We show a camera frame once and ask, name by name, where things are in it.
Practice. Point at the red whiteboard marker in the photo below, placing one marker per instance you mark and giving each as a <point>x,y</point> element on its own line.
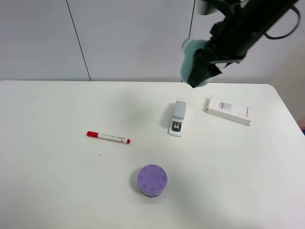
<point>109,137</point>

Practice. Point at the purple round jar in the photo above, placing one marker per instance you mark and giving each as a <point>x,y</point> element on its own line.
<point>152,180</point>

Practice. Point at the teal pencil sharpener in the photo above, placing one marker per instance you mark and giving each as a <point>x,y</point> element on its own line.
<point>189,47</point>

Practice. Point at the grey white stapler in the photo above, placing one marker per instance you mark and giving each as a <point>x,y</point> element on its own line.
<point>178,117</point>

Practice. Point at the white cardboard box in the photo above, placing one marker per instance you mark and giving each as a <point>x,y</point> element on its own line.
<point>229,110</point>

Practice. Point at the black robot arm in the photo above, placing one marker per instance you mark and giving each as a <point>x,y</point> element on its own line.
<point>264,12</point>

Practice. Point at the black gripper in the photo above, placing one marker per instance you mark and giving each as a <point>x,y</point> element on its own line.
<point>230,41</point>

